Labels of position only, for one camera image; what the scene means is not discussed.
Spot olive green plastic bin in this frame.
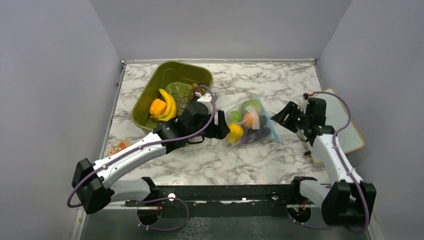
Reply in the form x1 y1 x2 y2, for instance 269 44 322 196
131 61 213 133

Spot clear zip top bag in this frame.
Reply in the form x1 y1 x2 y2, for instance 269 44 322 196
225 95 279 148

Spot dark fake eggplant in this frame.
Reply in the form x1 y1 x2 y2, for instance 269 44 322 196
259 115 268 129

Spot brown fake nut cluster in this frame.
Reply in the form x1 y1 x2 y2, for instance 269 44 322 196
188 83 199 92

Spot purple cable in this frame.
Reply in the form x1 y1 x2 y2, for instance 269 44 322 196
308 91 371 235
66 84 217 209

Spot dark fake grape bunch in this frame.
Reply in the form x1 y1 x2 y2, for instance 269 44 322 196
240 126 271 145

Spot green fake cabbage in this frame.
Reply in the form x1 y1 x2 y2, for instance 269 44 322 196
240 99 263 116

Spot green fake lime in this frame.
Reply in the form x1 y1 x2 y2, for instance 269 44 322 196
229 111 243 123

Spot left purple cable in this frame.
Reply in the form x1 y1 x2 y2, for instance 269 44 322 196
66 84 217 209

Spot yellow fake banana bunch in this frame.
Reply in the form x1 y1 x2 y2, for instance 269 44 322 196
149 88 177 122

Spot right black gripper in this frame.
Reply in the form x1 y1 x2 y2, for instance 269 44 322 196
271 101 311 134

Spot black mounting rail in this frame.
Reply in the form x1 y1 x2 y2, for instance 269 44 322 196
124 184 314 222

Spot orange fake bell pepper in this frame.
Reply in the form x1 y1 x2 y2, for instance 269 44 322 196
149 98 167 117

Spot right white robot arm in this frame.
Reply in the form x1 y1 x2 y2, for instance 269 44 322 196
271 97 377 229

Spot orange snack packet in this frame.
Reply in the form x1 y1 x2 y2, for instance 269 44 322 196
107 138 132 157

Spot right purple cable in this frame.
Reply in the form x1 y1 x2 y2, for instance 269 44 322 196
308 91 371 235

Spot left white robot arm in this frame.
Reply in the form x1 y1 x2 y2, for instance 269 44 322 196
66 100 230 215

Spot orange fake peach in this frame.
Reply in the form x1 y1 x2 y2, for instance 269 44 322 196
243 113 260 130

